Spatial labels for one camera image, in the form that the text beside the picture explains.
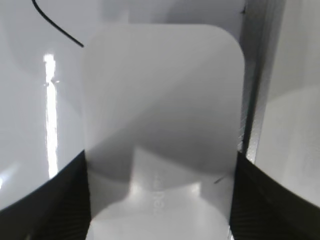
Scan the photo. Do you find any white magnetic whiteboard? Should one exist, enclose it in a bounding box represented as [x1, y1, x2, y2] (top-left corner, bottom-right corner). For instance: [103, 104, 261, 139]
[0, 0, 320, 208]

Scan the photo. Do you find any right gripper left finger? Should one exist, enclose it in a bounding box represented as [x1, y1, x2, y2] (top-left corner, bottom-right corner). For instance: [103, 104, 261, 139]
[0, 151, 92, 240]

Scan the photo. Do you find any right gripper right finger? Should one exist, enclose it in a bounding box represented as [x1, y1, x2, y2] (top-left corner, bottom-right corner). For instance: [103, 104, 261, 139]
[229, 152, 320, 240]

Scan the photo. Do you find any white whiteboard eraser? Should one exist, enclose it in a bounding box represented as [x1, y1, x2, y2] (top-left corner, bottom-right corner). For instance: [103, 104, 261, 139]
[82, 23, 245, 240]

